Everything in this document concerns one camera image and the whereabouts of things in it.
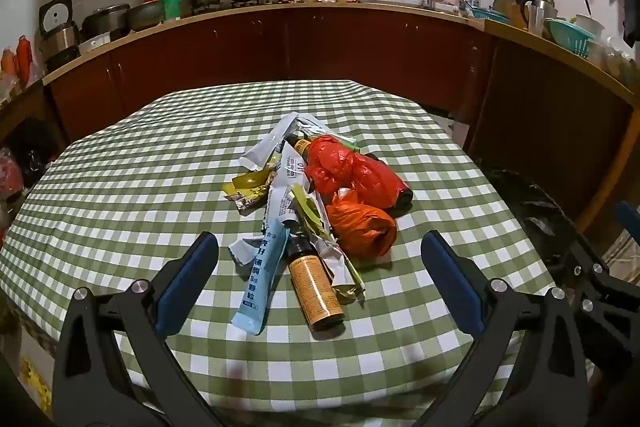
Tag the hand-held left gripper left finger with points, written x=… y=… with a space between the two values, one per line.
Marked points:
x=185 y=282

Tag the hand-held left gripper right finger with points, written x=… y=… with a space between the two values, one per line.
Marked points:
x=450 y=287

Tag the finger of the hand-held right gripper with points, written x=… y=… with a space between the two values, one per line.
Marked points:
x=630 y=217
x=610 y=302

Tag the light blue sachet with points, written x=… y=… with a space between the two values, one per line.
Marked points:
x=260 y=287

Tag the dark glass bottle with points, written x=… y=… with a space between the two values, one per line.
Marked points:
x=402 y=199

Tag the black trash bin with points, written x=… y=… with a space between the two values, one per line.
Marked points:
x=530 y=207

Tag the orange plastic bag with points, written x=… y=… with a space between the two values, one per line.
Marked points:
x=360 y=224

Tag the olive yellow wrapper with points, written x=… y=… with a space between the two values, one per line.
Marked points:
x=245 y=182

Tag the brown bottle orange label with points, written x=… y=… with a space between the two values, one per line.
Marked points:
x=312 y=287

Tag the red plastic bag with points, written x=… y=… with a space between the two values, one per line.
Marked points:
x=350 y=169

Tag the long white sachet wrapper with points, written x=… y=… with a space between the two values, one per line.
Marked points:
x=267 y=142

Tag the torn white wrapper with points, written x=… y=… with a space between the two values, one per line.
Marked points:
x=245 y=249

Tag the yellow brown printed wrapper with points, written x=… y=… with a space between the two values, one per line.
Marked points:
x=252 y=202

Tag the green white checkered tablecloth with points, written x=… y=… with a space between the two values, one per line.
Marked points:
x=150 y=157

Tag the white printed sachet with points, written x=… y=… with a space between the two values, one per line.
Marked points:
x=285 y=187

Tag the green strip wrappers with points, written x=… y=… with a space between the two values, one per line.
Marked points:
x=312 y=217

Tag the teal plastic colander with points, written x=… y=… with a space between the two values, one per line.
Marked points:
x=567 y=37

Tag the white bowl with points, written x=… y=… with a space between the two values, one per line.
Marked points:
x=590 y=24

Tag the red plastic sacks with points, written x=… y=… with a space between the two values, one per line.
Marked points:
x=10 y=174

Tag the steel kettle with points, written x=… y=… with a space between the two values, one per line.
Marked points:
x=537 y=12

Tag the wooden cutting board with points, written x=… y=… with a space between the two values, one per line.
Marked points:
x=505 y=9

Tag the teal basket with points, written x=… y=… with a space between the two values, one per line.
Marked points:
x=487 y=14

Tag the red-brown kitchen counter cabinets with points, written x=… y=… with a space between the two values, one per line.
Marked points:
x=350 y=47

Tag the grey metal basin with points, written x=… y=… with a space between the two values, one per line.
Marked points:
x=142 y=14

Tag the large lidded pot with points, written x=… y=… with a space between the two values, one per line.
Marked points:
x=105 y=22

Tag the rice cooker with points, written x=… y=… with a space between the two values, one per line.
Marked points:
x=60 y=37

